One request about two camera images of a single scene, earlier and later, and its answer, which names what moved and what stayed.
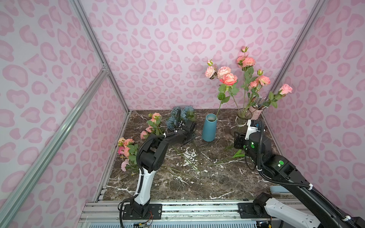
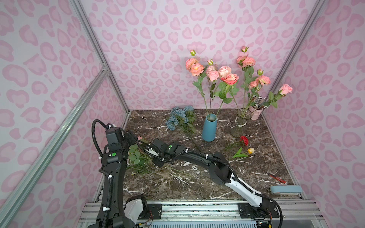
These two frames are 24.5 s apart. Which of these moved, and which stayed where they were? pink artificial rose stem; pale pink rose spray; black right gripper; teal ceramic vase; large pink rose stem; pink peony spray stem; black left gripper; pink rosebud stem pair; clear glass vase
Moved: pink rosebud stem pair; black left gripper; black right gripper
Stayed: clear glass vase; large pink rose stem; pale pink rose spray; pink peony spray stem; pink artificial rose stem; teal ceramic vase
